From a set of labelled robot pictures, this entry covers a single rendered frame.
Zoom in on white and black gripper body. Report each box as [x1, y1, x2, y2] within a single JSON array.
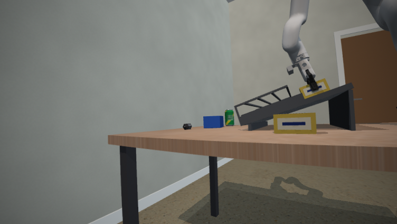
[[295, 59, 316, 82]]

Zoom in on blue open bin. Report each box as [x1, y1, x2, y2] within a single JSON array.
[[203, 116, 224, 128]]

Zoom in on green and yellow drink can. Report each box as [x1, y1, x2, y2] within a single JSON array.
[[225, 109, 234, 126]]

